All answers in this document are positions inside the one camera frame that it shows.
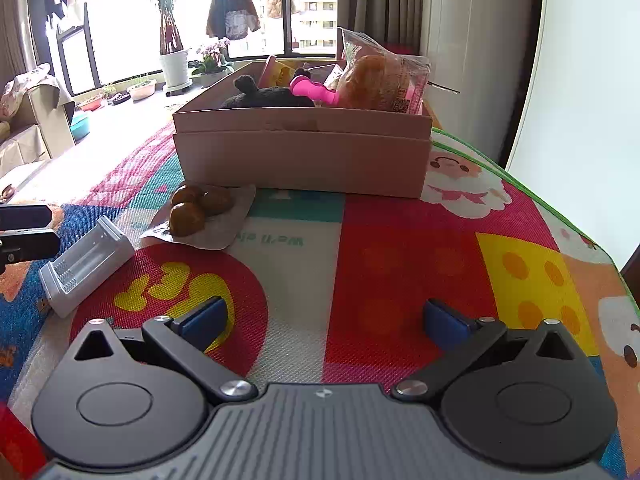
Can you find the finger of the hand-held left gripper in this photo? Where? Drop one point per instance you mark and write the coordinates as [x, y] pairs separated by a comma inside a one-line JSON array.
[[22, 216], [27, 247]]

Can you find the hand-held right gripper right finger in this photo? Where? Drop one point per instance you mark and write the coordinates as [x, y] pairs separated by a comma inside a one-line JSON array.
[[445, 322]]

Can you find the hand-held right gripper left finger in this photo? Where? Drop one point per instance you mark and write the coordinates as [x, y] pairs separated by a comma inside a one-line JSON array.
[[202, 322]]

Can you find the white battery charger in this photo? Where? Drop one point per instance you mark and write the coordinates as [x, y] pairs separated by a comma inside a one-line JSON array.
[[85, 265]]

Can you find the clear packet of brown eggs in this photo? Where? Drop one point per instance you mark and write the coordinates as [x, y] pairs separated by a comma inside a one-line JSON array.
[[187, 217]]

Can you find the brown cardboard box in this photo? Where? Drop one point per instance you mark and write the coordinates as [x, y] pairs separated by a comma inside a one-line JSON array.
[[300, 160]]

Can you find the bread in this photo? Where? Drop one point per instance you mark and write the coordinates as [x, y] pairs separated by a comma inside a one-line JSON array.
[[375, 80]]

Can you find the colourful play mat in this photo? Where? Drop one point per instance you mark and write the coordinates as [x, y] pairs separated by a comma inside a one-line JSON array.
[[400, 270]]

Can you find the beige armchair with cloth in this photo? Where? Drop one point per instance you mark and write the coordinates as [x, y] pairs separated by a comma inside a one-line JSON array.
[[30, 120]]

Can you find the teal basin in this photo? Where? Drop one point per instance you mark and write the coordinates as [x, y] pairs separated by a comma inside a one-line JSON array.
[[81, 127]]

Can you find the red planter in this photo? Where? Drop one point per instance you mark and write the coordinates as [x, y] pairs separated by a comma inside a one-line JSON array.
[[91, 105]]

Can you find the small dark plant pot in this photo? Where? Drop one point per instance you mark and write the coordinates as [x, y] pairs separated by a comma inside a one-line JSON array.
[[121, 98]]

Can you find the white rectangular planter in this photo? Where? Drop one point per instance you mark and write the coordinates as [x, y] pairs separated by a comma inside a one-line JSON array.
[[142, 91]]

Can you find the tall plant in white pot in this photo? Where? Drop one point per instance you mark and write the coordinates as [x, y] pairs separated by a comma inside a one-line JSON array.
[[175, 67]]

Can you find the black plush toy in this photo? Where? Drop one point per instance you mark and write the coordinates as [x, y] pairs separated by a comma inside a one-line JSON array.
[[270, 97]]

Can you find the pink orchid in white pot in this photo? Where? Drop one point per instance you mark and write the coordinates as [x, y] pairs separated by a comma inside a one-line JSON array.
[[212, 77]]

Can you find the yellow and pink packet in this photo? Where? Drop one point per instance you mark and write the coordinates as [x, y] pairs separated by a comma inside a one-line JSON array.
[[280, 72]]

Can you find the hanging brown jacket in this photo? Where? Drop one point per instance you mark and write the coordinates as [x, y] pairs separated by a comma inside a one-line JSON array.
[[232, 12]]

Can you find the hanging orange garment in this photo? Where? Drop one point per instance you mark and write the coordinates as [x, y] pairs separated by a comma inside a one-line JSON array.
[[280, 2]]

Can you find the black metal frame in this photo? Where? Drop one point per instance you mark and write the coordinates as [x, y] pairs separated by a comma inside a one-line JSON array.
[[59, 60]]

